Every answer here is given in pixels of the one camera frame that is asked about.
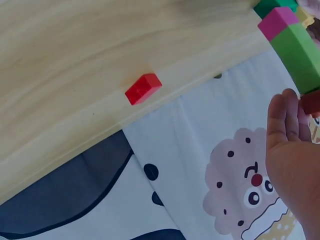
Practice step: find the person's left hand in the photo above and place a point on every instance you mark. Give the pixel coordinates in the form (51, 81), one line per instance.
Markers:
(312, 6)

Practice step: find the person's right hand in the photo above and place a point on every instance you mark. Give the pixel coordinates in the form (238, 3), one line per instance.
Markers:
(292, 170)

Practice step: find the person's right fingers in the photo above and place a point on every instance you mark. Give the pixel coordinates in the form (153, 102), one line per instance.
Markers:
(287, 117)

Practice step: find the dark red block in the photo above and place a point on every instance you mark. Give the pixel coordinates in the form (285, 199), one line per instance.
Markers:
(312, 102)

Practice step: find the light green long block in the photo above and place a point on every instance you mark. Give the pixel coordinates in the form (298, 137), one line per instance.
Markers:
(298, 55)

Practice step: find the pink block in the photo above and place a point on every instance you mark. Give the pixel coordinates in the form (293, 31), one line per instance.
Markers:
(277, 22)

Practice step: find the pale yellow block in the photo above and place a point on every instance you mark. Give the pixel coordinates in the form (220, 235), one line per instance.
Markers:
(303, 18)

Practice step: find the dark green block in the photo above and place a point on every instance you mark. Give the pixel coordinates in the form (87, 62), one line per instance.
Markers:
(271, 6)

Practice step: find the bright red sloped block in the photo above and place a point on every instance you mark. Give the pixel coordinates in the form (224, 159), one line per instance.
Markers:
(143, 88)

